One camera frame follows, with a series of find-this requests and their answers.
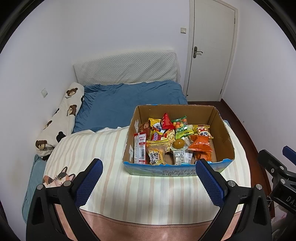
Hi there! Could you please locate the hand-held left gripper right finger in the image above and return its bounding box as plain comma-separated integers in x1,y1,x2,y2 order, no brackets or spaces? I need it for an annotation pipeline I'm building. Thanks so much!
195,159,271,241

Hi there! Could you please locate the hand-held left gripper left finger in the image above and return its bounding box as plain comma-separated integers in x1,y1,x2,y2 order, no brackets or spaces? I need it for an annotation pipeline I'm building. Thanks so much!
26,158,103,241

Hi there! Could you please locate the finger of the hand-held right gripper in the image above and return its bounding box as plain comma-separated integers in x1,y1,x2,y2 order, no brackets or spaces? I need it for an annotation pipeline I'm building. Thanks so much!
258,149,296,183
282,146,296,161

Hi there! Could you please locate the white snack packet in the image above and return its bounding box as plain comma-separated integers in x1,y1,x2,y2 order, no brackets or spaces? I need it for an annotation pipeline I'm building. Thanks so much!
173,149,192,165

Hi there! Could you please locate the cardboard box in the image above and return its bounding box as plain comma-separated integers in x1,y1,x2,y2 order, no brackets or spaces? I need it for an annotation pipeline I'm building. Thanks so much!
122,104,236,176

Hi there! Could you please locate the braised egg packet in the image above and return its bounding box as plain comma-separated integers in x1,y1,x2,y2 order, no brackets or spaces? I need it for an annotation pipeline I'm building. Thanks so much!
170,138,188,151

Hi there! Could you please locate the yellow cake packet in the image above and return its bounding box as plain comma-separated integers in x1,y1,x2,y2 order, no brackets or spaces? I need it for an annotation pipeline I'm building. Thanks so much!
146,142,169,165

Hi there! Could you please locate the orange snack packet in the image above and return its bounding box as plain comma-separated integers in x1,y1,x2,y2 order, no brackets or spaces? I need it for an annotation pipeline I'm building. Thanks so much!
188,136,213,152
194,151,213,161

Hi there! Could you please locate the striped cat blanket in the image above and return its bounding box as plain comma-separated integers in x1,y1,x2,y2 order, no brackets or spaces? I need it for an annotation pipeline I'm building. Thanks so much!
43,120,251,241

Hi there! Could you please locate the panda print snack packet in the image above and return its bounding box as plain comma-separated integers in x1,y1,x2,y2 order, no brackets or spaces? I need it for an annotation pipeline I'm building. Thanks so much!
193,125,213,139

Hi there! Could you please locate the red white stick packet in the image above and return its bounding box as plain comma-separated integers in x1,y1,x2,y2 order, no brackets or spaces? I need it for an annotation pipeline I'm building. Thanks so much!
134,134,139,164
138,132,148,165

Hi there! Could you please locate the green snack packet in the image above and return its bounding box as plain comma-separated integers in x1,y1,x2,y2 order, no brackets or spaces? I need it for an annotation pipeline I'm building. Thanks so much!
176,125,194,139

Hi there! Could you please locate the colourful candy ball bag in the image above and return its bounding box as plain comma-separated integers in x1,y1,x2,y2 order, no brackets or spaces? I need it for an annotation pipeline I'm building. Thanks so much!
171,116,188,129

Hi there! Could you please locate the bear print pillow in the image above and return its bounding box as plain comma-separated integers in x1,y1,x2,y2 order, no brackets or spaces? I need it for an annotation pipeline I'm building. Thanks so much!
35,82,85,160

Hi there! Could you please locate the red snack packet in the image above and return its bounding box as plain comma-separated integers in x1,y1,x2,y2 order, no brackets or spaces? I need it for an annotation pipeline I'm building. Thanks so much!
161,113,175,130

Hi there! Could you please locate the yellow noodle snack packet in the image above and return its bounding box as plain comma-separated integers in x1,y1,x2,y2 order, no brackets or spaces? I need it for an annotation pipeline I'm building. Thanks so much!
148,118,176,142

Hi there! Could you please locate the blue quilt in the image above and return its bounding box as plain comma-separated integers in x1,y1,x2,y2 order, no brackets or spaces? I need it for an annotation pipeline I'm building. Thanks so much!
72,81,188,133

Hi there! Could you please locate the white door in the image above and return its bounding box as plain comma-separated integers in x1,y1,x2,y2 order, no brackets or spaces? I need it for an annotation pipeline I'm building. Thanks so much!
185,0,238,101

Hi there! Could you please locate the white quilted headboard pad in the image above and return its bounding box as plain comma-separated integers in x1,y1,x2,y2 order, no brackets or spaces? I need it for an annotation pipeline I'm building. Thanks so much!
73,50,181,85

